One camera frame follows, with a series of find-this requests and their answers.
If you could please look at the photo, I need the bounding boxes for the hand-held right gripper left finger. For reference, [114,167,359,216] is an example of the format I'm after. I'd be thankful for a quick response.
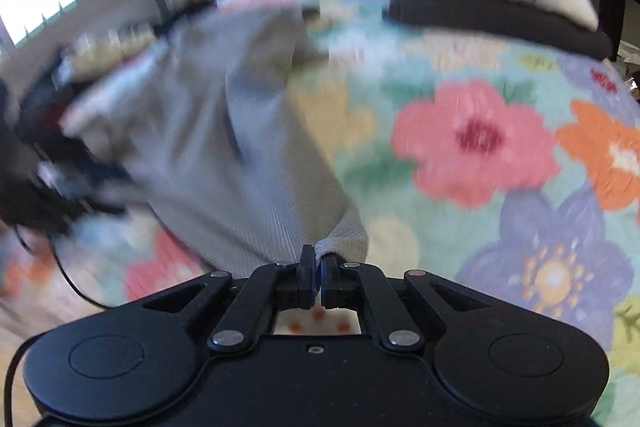
[140,244,317,355]

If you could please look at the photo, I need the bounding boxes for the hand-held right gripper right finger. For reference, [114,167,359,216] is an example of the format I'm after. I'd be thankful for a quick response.
[320,254,493,353]

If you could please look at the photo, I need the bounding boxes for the grey waffle shirt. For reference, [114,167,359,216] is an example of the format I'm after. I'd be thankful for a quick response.
[60,9,371,280]

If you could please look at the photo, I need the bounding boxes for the floral blanket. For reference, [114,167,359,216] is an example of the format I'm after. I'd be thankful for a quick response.
[0,0,640,427]

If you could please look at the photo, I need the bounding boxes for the dark knit sweater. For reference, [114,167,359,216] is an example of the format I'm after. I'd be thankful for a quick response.
[387,0,613,60]

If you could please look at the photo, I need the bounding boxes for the black cable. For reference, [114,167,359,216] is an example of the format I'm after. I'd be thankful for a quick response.
[2,224,113,427]

